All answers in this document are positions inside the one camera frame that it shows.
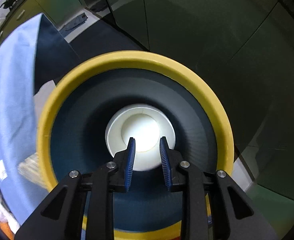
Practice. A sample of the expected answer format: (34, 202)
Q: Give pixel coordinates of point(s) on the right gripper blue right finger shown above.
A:
(170, 162)

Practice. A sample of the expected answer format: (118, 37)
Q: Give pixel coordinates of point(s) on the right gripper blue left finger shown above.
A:
(125, 161)

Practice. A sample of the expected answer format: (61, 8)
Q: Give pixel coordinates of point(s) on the white paper cup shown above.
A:
(146, 124)

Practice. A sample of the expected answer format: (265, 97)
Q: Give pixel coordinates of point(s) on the yellow-rimmed dark trash bin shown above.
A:
(104, 102)

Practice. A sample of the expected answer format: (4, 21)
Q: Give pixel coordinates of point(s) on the white striped cloth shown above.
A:
(30, 169)

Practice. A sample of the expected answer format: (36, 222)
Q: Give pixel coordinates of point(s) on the light blue tablecloth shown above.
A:
(17, 112)

